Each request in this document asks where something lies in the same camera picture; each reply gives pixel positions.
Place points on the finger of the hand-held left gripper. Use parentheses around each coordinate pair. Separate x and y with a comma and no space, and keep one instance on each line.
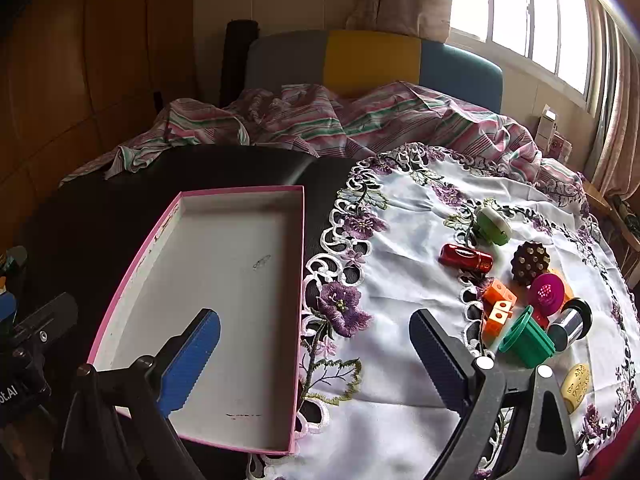
(47,322)

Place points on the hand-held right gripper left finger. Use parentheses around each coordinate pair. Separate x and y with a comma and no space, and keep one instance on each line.
(192,360)

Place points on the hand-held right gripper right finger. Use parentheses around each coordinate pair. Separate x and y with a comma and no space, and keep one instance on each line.
(440,360)

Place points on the orange block toy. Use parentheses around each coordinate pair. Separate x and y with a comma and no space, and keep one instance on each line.
(497,310)

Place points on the red metal cylinder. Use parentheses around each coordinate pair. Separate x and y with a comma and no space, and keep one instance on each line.
(465,259)

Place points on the pink cardboard box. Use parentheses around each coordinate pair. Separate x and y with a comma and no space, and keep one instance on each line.
(225,260)

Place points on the magenta round lid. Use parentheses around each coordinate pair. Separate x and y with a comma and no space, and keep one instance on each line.
(546,294)

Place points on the brown massage brush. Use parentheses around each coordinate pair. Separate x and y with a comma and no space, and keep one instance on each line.
(530,262)

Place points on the grey cylinder with black cap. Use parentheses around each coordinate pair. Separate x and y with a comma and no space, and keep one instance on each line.
(570,325)

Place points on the yellow carved oval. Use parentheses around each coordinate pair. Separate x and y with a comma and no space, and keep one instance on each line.
(576,387)

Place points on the green white round device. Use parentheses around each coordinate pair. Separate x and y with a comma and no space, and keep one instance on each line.
(492,225)

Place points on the orange piece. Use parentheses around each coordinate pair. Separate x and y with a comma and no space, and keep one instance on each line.
(569,292)

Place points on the white embroidered floral tablecloth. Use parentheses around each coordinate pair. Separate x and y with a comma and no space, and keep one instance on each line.
(415,210)

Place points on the person's red clothing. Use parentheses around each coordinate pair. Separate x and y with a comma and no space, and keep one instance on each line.
(617,450)

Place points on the wooden side table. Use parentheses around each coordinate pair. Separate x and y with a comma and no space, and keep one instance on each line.
(600,205)

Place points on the dark red small box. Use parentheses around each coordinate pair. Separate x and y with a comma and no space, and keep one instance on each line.
(560,147)

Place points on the white small box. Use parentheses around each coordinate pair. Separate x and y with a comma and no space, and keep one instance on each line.
(546,127)

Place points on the wooden wardrobe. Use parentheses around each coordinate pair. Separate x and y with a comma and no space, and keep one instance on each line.
(75,60)

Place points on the striped pink green bedsheet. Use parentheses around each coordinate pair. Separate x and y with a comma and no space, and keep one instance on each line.
(310,120)

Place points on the grey yellow blue headboard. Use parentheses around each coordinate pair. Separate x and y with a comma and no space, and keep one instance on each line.
(370,60)

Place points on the window with white frame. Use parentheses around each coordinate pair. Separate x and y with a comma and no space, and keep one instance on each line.
(515,10)

